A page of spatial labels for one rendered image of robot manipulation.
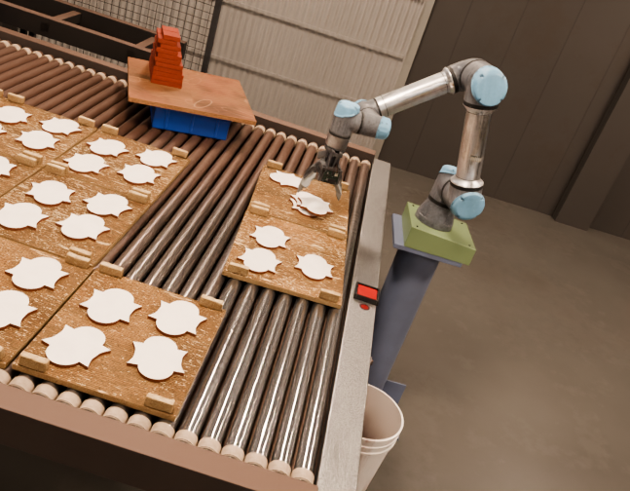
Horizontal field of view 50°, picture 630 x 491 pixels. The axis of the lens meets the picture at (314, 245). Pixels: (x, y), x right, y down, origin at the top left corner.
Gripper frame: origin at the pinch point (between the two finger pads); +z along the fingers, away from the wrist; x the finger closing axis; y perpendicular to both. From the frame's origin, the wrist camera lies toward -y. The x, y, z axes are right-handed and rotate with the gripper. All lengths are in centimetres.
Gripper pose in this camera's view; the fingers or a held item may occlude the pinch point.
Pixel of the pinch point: (317, 195)
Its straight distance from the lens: 236.1
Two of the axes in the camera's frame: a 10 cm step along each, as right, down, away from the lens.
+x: 9.5, 1.7, 2.7
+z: -2.8, 8.4, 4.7
